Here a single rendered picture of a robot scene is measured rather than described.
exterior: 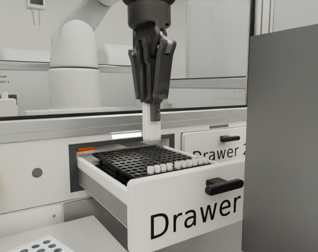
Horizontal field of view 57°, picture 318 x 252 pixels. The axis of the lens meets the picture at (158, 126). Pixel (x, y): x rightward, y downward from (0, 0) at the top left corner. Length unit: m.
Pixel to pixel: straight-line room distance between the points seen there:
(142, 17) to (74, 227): 0.45
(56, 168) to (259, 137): 0.43
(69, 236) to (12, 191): 0.15
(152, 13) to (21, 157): 0.39
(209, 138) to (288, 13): 1.61
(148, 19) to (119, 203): 0.30
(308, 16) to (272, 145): 1.81
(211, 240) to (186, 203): 0.56
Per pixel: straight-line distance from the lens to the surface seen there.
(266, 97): 0.49
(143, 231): 0.44
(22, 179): 0.68
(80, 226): 0.68
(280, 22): 2.38
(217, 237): 1.04
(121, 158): 0.66
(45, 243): 0.58
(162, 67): 0.48
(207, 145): 0.87
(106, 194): 0.55
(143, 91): 0.52
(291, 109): 0.47
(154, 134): 0.52
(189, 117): 0.83
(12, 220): 0.71
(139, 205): 0.42
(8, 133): 0.66
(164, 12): 0.51
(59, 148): 0.68
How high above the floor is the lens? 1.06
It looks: 8 degrees down
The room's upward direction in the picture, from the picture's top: straight up
